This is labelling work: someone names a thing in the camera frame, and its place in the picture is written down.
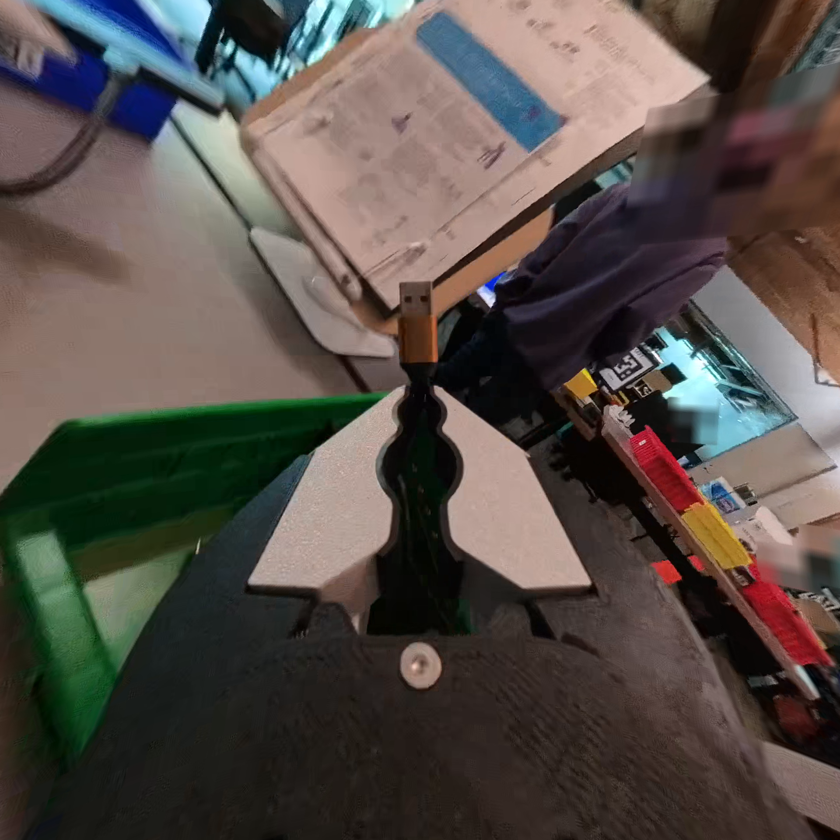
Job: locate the red plastic bin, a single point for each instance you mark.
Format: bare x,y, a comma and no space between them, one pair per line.
666,469
784,620

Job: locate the marker sign on stand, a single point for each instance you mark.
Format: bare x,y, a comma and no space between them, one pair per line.
633,369

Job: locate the green plastic bin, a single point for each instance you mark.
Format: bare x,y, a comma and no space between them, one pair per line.
164,446

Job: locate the orange cone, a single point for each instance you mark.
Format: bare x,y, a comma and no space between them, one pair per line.
668,572

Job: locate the printed instruction sheet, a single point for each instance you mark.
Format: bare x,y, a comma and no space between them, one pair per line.
394,164

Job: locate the large blue plastic bin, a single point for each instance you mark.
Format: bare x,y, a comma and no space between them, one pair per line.
138,111

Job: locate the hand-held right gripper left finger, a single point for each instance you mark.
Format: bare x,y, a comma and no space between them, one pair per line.
315,525

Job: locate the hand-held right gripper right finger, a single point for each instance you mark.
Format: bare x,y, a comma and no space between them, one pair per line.
518,525

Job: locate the yellow plastic bin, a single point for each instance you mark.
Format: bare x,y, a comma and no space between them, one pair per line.
715,535

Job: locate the blue white wipes pack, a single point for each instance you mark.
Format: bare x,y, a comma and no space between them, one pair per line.
722,499

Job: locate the wooden document stand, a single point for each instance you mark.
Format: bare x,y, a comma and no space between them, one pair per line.
499,253

